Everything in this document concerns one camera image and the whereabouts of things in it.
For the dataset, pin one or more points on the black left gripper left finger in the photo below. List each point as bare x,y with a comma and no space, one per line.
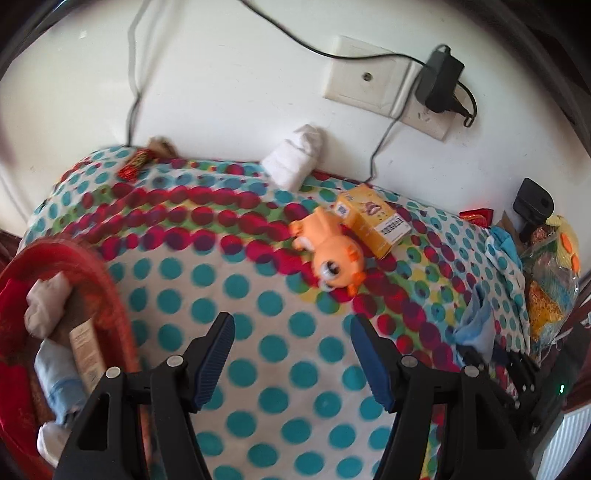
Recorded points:
106,441

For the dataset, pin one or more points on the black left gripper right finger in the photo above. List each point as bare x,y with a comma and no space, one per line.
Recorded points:
477,439

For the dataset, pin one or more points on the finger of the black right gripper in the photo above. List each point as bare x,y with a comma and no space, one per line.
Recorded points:
497,373
522,370

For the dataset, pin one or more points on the grey blue short sock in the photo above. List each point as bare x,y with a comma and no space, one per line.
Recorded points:
475,334

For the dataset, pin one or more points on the grey blue long sock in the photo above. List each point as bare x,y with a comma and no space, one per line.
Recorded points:
60,382

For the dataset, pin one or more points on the white mesh sock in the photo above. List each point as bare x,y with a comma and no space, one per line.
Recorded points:
51,440

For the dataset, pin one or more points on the white box in tray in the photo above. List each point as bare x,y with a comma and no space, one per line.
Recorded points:
87,354

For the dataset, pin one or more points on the polka dot white cloth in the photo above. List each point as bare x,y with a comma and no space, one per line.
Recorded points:
502,253

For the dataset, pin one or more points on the plastic bag of items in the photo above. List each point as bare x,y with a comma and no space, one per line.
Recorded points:
551,292

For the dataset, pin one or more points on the yellow knitted duck toy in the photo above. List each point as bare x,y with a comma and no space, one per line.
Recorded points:
567,249

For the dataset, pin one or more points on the red snack packet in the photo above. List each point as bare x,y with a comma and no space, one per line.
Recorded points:
482,217

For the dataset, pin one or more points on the red round tray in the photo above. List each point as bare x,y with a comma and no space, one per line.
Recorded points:
62,326

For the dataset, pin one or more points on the orange medicine box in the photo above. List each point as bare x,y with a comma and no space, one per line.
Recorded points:
367,214

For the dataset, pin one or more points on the orange rubber toy animal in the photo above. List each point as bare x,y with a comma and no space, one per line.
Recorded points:
336,259

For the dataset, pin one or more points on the black phone holder clamp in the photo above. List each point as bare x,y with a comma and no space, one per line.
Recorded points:
534,205

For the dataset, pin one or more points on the polka dot bed sheet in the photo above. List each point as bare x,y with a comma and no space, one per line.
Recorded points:
192,238

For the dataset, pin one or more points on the small red candy wrapper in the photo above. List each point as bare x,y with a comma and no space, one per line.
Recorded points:
130,170

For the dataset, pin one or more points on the black power adapter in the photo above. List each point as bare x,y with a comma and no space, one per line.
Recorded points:
438,81

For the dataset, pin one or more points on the white sock by wall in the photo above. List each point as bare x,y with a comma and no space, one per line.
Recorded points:
294,158

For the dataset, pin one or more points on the white wall socket plate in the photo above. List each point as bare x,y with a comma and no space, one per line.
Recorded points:
370,78

